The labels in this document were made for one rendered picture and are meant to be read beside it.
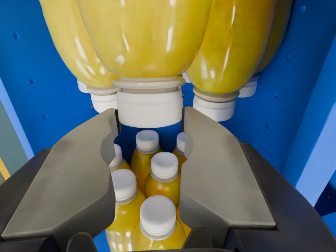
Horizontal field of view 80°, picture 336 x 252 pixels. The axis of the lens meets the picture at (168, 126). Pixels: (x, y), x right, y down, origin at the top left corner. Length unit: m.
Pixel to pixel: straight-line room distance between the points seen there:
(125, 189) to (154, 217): 0.05
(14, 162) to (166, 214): 1.89
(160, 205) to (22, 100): 0.17
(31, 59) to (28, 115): 0.06
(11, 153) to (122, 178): 1.77
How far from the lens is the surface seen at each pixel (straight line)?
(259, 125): 0.29
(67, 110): 0.30
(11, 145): 1.96
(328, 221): 0.70
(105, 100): 0.19
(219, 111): 0.18
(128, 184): 0.26
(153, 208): 0.23
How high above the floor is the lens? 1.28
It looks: 59 degrees down
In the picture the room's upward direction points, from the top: 177 degrees clockwise
